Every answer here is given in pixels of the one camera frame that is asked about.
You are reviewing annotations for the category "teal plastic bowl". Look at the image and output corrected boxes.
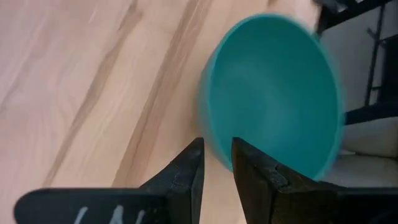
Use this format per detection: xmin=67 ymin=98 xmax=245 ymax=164
xmin=196 ymin=12 xmax=345 ymax=182

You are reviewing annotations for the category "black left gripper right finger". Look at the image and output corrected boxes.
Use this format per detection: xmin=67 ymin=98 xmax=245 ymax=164
xmin=231 ymin=136 xmax=398 ymax=224

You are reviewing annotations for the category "black aluminium table frame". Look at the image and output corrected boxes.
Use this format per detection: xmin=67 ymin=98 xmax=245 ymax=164
xmin=313 ymin=0 xmax=398 ymax=125

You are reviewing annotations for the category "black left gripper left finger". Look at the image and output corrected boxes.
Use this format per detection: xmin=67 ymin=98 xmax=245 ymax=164
xmin=13 ymin=137 xmax=205 ymax=224

